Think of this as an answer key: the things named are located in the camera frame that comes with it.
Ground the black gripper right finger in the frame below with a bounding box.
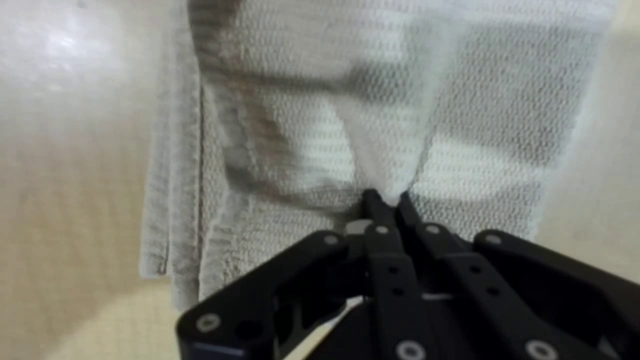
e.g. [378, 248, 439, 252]
[396, 190, 640, 360]

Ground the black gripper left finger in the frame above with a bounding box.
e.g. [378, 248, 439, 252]
[173, 188, 436, 360]

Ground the white wiping cloth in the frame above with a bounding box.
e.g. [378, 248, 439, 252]
[137, 0, 617, 313]

